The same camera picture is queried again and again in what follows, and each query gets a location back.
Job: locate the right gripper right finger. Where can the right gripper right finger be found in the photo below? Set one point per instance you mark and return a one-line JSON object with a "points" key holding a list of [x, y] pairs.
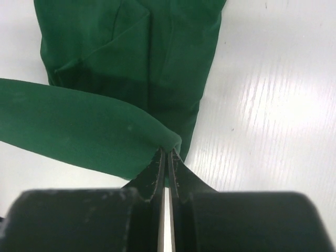
{"points": [[204, 219]]}

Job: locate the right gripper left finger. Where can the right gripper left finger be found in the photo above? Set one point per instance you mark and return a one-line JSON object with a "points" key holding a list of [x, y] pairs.
{"points": [[130, 218]]}

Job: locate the green t-shirt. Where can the green t-shirt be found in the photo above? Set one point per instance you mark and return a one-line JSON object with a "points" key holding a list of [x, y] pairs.
{"points": [[125, 78]]}

